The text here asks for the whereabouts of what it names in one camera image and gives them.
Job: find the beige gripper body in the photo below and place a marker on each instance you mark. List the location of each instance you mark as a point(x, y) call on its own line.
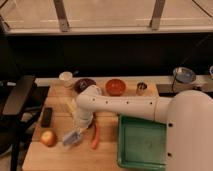
point(79, 129)

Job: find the blue-grey towel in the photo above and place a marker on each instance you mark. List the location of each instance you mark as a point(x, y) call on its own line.
point(71, 138)

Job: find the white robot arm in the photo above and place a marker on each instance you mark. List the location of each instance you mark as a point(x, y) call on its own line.
point(188, 117)

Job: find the orange carrot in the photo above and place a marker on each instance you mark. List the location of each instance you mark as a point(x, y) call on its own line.
point(96, 137)

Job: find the dark grape bunch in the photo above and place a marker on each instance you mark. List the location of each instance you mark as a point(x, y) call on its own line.
point(92, 121)

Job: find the yellow banana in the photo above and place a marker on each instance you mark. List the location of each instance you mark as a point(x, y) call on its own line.
point(71, 106)

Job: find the red yellow apple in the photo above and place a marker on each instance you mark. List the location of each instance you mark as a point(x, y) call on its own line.
point(48, 138)

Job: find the black rectangular block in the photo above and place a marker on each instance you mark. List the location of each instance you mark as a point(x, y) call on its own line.
point(46, 117)

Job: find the white paper cup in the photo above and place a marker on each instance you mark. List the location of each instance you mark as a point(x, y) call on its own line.
point(66, 78)

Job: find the red bowl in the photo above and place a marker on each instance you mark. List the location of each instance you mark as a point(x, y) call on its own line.
point(115, 87)

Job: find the green plastic tray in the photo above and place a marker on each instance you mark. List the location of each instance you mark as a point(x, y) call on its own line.
point(141, 144)

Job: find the black office chair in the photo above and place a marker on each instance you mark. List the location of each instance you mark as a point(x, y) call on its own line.
point(16, 117)

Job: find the small metal cup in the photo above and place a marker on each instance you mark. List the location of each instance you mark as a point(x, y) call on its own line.
point(141, 88)

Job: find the silver metal bowl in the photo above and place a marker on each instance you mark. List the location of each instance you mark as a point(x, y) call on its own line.
point(184, 75)

